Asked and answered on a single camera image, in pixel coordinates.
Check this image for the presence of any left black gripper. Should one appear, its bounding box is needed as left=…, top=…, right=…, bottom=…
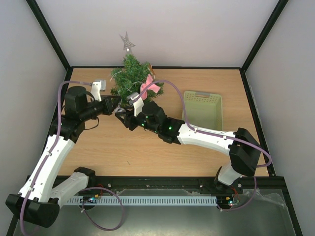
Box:
left=80, top=95, right=122, bottom=122

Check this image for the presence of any small green christmas tree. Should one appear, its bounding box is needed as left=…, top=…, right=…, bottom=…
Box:
left=110, top=54, right=154, bottom=108

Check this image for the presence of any pink fabric bow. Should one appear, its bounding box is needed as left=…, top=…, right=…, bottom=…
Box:
left=140, top=74, right=160, bottom=101

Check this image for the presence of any silver star ornament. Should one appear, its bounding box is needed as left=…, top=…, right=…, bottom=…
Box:
left=120, top=31, right=136, bottom=55

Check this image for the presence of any green perforated plastic basket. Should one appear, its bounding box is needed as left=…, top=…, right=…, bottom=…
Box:
left=184, top=90, right=223, bottom=131

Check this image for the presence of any silver glitter ball ornament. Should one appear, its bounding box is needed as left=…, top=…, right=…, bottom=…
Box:
left=116, top=105, right=126, bottom=113

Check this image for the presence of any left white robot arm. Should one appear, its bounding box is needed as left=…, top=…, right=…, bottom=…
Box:
left=5, top=86, right=121, bottom=228

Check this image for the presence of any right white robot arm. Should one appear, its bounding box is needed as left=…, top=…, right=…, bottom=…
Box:
left=115, top=102, right=260, bottom=193

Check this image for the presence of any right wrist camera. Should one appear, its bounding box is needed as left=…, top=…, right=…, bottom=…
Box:
left=127, top=92, right=144, bottom=117

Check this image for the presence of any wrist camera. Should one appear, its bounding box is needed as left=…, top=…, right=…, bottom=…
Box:
left=91, top=80, right=106, bottom=102
left=127, top=92, right=144, bottom=117

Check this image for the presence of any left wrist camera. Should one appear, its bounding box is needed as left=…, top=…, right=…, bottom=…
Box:
left=91, top=80, right=106, bottom=102

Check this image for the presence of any purple cable loop front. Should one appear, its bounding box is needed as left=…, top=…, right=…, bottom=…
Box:
left=80, top=186, right=125, bottom=231

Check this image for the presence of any white slotted cable duct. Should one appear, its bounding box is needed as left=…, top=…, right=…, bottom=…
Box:
left=66, top=196, right=217, bottom=206

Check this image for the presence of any black aluminium front rail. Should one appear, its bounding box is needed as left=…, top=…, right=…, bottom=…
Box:
left=24, top=176, right=284, bottom=190

